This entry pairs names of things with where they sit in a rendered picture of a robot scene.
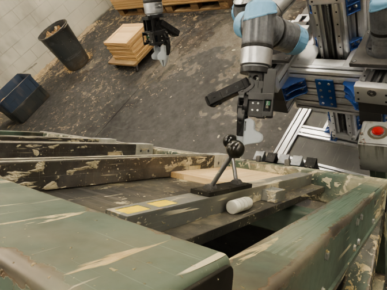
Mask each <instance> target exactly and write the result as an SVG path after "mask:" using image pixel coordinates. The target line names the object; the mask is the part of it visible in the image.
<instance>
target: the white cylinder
mask: <svg viewBox="0 0 387 290"><path fill-rule="evenodd" d="M252 205H253V201H252V199H251V198H250V197H241V198H239V199H234V200H230V201H228V202H227V204H226V209H227V211H228V213H230V214H232V215H233V214H236V213H239V212H242V211H245V210H247V209H250V208H251V207H252Z"/></svg>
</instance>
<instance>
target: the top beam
mask: <svg viewBox="0 0 387 290"><path fill-rule="evenodd" d="M232 285H233V268H232V266H231V265H230V260H229V258H228V256H227V255H226V254H224V253H221V252H219V251H216V250H213V249H209V248H208V247H204V246H201V245H198V244H195V243H192V242H189V241H186V240H183V239H180V238H177V237H175V236H171V235H168V234H165V233H163V232H159V231H156V230H153V229H151V228H148V227H145V226H141V225H139V224H136V223H133V222H129V221H127V220H124V219H121V218H118V217H115V216H112V215H109V214H106V213H103V212H100V211H97V210H94V209H91V208H88V207H85V206H83V205H79V204H76V203H73V202H71V201H67V200H64V199H61V198H58V197H55V196H52V195H50V194H46V193H43V192H40V191H38V190H35V189H32V188H29V187H26V186H23V185H20V184H17V183H14V182H11V181H8V180H4V179H2V178H0V290H232Z"/></svg>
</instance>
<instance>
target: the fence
mask: <svg viewBox="0 0 387 290"><path fill-rule="evenodd" d="M247 183H250V184H252V187H251V188H248V189H243V190H238V191H235V192H230V193H225V194H221V195H217V196H213V197H206V196H201V195H198V194H193V193H187V194H182V195H178V196H172V197H167V198H163V199H157V200H151V201H145V202H142V203H136V204H130V205H125V206H121V207H115V208H109V209H106V210H105V213H106V214H109V215H112V216H115V217H117V218H121V219H124V220H127V221H129V222H133V223H136V224H139V225H141V226H145V227H148V228H151V229H153V230H156V231H159V232H161V231H165V230H168V229H171V228H174V227H178V226H181V225H183V224H187V223H190V222H194V221H196V220H199V219H203V218H206V217H209V216H212V215H216V214H218V213H221V212H225V211H227V209H226V204H227V202H228V201H230V200H234V199H239V198H241V197H250V198H251V199H252V201H253V203H254V202H256V201H260V200H261V194H262V189H266V188H270V187H274V188H280V189H285V192H288V191H291V190H294V189H298V188H301V187H303V186H307V185H310V184H311V183H312V174H309V173H301V172H298V173H293V174H286V175H281V176H277V177H271V178H266V179H262V180H256V181H251V182H247ZM162 200H168V201H171V202H174V203H175V204H170V205H165V206H162V207H157V206H155V205H150V204H148V203H153V202H156V201H162ZM136 205H138V206H141V207H145V208H148V209H147V210H144V211H139V212H134V213H129V214H127V213H124V212H120V211H117V210H116V209H122V208H127V207H133V206H136Z"/></svg>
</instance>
